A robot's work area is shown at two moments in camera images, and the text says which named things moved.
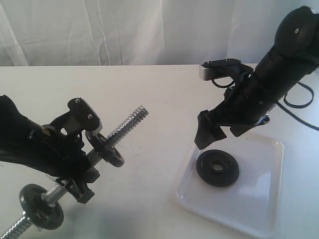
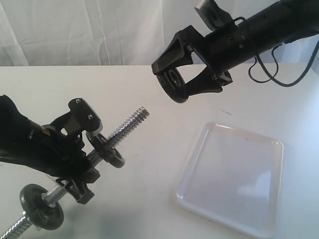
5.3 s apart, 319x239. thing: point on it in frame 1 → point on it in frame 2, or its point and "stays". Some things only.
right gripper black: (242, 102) → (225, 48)
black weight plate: (224, 178) → (173, 83)
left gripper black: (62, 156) stays
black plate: (38, 210) stays
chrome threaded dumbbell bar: (93, 159) stays
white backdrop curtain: (58, 33) stays
